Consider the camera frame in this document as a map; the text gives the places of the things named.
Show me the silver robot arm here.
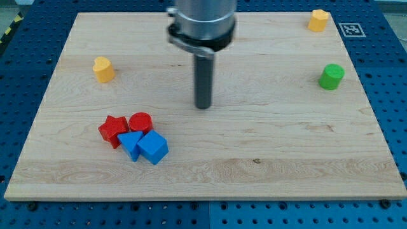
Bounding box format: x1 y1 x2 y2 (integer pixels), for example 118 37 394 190
167 0 237 60

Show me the white fiducial marker tag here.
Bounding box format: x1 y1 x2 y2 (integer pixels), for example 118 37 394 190
339 22 366 38

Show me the blue triangle block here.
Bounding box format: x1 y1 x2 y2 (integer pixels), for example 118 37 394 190
118 131 144 162

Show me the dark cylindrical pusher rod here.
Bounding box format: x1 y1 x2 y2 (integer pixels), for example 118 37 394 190
193 55 214 109

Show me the red star block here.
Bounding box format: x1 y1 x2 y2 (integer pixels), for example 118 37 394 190
98 115 130 149

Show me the yellow hexagon block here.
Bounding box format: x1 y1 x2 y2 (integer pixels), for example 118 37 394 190
307 9 329 32

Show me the wooden board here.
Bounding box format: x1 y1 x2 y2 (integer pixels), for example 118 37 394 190
4 12 406 202

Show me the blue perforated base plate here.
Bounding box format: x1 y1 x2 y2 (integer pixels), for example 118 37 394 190
1 1 406 228

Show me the yellow heart block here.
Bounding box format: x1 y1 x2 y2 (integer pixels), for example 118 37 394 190
92 57 116 83

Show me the blue cube block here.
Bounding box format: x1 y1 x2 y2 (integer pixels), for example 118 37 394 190
137 130 169 165

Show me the red cylinder block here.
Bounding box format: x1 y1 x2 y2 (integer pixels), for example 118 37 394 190
128 112 153 134

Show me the green cylinder block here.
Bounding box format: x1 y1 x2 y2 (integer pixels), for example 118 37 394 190
319 64 345 90

